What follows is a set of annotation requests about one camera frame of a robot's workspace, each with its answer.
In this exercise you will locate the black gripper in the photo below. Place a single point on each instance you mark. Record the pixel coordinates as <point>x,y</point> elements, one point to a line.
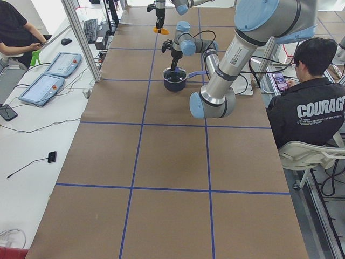
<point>176,54</point>
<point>160,13</point>

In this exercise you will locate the yellow plastic corn cob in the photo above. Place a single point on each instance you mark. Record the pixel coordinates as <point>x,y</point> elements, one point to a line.
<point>162,31</point>

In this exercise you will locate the glass lid purple knob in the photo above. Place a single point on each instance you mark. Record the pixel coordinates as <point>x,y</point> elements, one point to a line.
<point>174,77</point>

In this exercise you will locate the dark blue saucepan purple handle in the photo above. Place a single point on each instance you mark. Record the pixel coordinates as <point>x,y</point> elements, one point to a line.
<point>175,87</point>

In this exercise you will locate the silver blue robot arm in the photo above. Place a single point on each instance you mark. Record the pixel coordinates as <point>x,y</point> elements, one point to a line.
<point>256,22</point>
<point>181,7</point>

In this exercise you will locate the black keyboard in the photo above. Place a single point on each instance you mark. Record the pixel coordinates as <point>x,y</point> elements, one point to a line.
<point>90,28</point>

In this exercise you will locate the orange black power strip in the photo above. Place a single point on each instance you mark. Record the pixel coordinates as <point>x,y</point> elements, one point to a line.
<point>99,59</point>

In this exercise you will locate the black computer mouse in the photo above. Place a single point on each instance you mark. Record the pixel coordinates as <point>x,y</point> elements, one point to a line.
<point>65,41</point>

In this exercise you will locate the purple screen smartphone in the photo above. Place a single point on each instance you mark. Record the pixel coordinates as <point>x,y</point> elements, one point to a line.
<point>279,82</point>

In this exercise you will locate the far blue teach pendant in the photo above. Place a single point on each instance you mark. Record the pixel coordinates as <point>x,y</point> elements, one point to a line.
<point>64,64</point>

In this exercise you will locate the blue teach pendant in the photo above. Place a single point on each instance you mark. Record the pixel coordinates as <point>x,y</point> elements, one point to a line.
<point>42,89</point>
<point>64,64</point>

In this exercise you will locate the brown table mat blue grid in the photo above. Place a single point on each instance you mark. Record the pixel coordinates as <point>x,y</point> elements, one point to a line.
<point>145,179</point>

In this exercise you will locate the green clamp tool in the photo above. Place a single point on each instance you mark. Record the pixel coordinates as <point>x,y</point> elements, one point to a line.
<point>35,58</point>

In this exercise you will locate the near blue teach pendant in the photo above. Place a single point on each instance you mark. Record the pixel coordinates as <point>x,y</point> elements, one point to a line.
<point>42,89</point>

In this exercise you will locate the person in black shirt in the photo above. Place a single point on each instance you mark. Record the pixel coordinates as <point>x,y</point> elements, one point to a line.
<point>18,36</point>

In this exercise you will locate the seated person black courage jacket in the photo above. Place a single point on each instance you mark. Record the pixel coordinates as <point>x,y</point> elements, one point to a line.
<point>311,111</point>

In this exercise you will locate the white office chair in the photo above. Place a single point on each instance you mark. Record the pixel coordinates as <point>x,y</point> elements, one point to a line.
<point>300,156</point>

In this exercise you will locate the small black device on table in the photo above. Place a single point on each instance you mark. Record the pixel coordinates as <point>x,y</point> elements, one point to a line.
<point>52,157</point>

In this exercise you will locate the black smartphone on table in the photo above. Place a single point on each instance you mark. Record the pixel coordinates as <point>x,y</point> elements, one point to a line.
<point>7,113</point>

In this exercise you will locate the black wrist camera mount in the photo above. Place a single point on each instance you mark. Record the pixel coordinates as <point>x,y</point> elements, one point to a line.
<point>151,7</point>
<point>167,45</point>

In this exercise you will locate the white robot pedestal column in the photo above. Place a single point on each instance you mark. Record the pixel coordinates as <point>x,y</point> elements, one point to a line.
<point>242,85</point>

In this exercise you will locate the aluminium frame post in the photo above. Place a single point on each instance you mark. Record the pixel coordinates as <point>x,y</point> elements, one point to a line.
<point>81,38</point>

